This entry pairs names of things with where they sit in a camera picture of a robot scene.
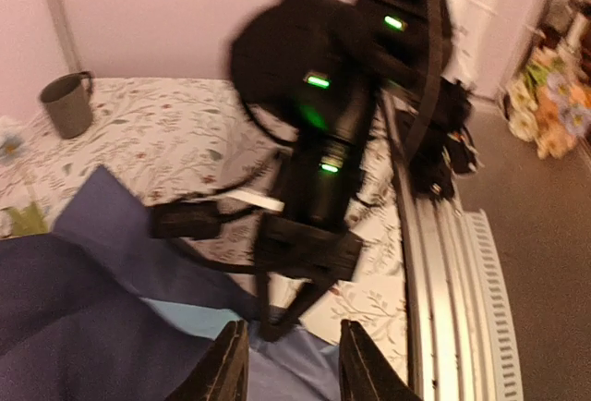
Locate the background flower bouquet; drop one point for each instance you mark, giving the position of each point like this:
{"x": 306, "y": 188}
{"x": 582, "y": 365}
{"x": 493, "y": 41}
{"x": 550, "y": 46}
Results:
{"x": 548, "y": 105}

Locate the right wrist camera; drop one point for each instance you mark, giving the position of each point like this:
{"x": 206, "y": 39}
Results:
{"x": 203, "y": 219}

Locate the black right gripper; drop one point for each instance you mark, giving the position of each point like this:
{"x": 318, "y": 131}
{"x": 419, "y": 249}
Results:
{"x": 300, "y": 251}

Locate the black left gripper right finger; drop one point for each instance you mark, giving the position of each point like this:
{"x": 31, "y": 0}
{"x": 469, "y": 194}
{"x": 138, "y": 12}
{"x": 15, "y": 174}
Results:
{"x": 364, "y": 373}

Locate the white fake flower stem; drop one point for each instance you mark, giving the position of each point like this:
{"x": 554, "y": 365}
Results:
{"x": 27, "y": 221}

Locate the floral patterned tablecloth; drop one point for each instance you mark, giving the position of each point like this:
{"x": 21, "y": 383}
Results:
{"x": 165, "y": 137}

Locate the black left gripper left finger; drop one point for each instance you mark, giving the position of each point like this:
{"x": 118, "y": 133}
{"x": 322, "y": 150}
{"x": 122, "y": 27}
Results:
{"x": 222, "y": 373}

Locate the right aluminium frame post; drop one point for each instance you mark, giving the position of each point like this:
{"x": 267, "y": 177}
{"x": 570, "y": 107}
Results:
{"x": 64, "y": 34}

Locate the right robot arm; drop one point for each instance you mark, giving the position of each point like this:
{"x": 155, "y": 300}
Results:
{"x": 326, "y": 67}

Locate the blue wrapping paper sheet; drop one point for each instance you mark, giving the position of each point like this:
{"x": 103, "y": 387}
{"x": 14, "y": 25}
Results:
{"x": 99, "y": 310}

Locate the pale blue fake flower stem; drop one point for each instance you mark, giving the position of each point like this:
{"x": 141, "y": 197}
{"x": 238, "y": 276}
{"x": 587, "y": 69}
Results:
{"x": 12, "y": 139}

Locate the dark grey metal mug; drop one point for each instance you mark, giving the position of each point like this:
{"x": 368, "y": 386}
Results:
{"x": 67, "y": 102}

